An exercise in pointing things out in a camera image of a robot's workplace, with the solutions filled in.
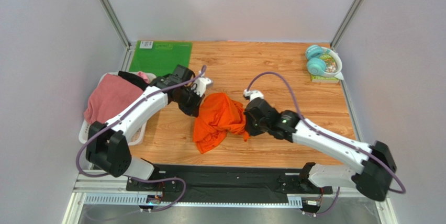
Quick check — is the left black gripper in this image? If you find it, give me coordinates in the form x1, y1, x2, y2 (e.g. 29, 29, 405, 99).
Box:
174, 86, 205, 117

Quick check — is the orange t shirt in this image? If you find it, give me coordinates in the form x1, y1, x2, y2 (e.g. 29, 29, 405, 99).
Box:
192, 93, 250, 154

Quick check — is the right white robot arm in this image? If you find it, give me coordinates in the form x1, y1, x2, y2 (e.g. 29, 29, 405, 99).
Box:
244, 97, 397, 201

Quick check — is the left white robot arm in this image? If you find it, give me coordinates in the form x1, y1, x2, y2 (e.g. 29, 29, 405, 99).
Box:
76, 65, 213, 180

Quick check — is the green cutting mat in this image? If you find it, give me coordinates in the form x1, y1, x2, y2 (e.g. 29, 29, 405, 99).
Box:
129, 40, 193, 76

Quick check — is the black t shirt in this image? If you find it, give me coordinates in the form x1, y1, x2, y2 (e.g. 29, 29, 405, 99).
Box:
118, 71, 149, 91

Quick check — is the pink t shirt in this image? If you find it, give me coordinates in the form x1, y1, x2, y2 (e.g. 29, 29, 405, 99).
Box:
83, 72, 151, 124

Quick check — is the colourful book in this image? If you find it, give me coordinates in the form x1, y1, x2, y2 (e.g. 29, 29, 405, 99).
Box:
305, 44, 343, 83

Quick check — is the white plastic basket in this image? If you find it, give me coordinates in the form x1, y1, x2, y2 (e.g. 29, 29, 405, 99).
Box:
79, 72, 135, 144

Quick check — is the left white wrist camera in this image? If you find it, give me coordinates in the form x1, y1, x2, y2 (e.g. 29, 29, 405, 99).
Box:
192, 77, 214, 97

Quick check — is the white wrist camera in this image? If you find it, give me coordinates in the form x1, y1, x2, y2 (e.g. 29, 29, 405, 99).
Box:
192, 77, 214, 97
243, 89, 264, 101

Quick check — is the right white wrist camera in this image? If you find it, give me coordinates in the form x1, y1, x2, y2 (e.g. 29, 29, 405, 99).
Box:
243, 89, 264, 101

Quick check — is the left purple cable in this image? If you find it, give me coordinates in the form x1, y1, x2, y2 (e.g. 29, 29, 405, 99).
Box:
75, 64, 208, 214

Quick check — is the purple cable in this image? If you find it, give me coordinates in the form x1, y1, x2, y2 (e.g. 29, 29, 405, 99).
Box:
75, 64, 208, 214
247, 71, 407, 217

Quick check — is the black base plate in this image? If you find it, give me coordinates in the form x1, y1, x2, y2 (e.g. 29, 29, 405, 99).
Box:
126, 164, 333, 204

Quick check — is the aluminium frame rail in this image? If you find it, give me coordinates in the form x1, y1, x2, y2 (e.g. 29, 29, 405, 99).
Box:
63, 165, 397, 223

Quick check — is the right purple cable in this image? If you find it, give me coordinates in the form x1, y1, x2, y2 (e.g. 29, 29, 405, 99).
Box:
247, 71, 407, 217

